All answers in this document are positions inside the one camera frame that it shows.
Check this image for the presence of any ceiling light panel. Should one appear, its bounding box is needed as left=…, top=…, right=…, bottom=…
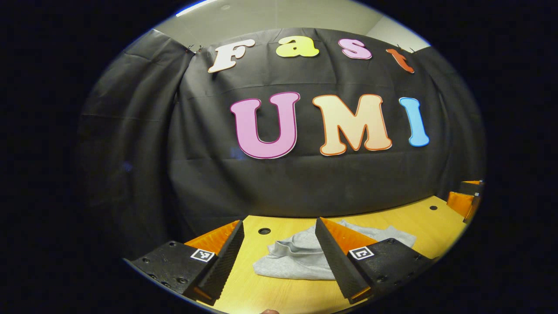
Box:
left=176, top=0, right=219, bottom=17

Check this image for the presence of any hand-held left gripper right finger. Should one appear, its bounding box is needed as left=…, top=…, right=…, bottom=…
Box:
left=315, top=217, right=436, bottom=304

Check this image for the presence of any black backdrop cloth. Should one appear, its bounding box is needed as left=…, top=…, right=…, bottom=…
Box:
left=76, top=27, right=487, bottom=262

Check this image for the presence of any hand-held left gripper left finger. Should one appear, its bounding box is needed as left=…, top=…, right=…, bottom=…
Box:
left=126, top=219, right=245, bottom=306

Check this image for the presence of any grey zip sweater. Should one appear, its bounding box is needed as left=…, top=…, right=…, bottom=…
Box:
left=253, top=219, right=417, bottom=280

